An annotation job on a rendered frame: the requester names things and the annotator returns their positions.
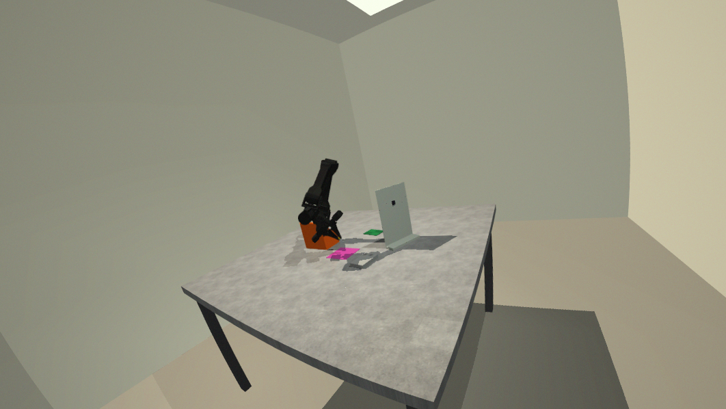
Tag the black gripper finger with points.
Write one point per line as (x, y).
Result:
(331, 234)
(335, 230)

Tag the pink square marker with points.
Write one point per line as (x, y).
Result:
(343, 253)

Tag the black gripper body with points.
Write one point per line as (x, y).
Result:
(335, 217)

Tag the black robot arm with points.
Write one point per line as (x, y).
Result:
(318, 195)

